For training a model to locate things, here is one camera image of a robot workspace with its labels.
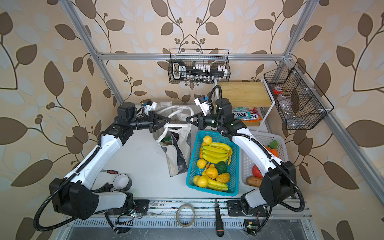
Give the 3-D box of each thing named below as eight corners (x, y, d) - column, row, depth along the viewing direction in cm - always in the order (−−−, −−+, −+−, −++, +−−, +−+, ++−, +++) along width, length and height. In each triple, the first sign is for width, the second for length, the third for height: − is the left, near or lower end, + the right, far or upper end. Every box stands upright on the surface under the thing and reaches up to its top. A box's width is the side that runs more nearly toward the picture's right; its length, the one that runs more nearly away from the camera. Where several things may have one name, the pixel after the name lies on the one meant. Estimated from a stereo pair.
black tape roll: (115, 191, 83) (110, 188, 78) (120, 177, 88) (115, 173, 83) (131, 191, 83) (127, 188, 78) (134, 177, 88) (131, 173, 83)
